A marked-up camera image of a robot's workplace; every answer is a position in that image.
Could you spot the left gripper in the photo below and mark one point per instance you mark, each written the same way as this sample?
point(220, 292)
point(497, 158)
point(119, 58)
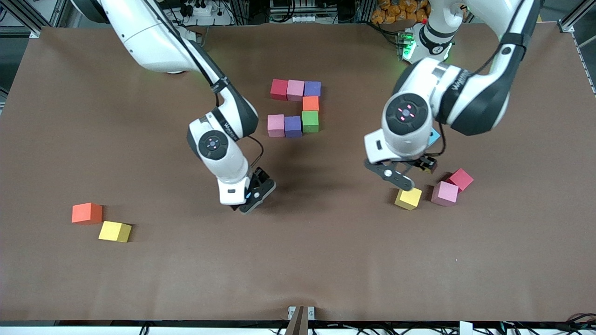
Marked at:
point(425, 163)

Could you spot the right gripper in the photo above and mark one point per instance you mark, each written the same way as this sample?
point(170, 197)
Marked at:
point(260, 177)

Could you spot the purple foam block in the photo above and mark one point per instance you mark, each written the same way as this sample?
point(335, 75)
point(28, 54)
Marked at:
point(313, 88)
point(293, 126)

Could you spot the green foam block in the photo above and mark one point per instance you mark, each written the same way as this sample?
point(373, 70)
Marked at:
point(310, 122)

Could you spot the orange foam block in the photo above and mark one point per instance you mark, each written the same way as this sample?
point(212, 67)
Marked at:
point(86, 213)
point(311, 103)

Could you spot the red foam block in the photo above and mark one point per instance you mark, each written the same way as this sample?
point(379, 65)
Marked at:
point(279, 89)
point(462, 178)

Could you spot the mauve pink foam block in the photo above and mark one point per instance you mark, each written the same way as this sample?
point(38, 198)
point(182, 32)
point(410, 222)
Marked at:
point(296, 90)

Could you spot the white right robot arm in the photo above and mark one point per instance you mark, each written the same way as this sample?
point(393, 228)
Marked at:
point(219, 153)

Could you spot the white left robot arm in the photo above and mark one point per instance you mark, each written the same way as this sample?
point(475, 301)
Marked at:
point(479, 102)

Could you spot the blue foam block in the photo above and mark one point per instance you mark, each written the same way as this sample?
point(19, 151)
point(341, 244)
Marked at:
point(435, 137)

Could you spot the yellow foam block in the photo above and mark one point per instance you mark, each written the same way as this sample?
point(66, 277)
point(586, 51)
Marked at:
point(115, 231)
point(409, 200)

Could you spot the large table cover sheet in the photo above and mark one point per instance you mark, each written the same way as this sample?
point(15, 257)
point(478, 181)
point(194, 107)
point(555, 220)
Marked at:
point(298, 270)

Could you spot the bag of orange items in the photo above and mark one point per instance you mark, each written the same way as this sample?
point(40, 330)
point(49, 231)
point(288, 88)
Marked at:
point(396, 11)

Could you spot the white electronics box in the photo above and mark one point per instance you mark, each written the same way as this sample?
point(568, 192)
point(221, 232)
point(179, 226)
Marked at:
point(293, 17)

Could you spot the white power strip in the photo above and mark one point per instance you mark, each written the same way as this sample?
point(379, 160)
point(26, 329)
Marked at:
point(205, 10)

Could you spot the metal edge bracket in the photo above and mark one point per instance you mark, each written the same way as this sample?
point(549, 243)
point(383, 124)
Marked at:
point(311, 312)

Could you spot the aluminium frame rail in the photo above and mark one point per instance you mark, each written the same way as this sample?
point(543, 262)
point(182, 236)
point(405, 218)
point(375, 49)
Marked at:
point(56, 11)

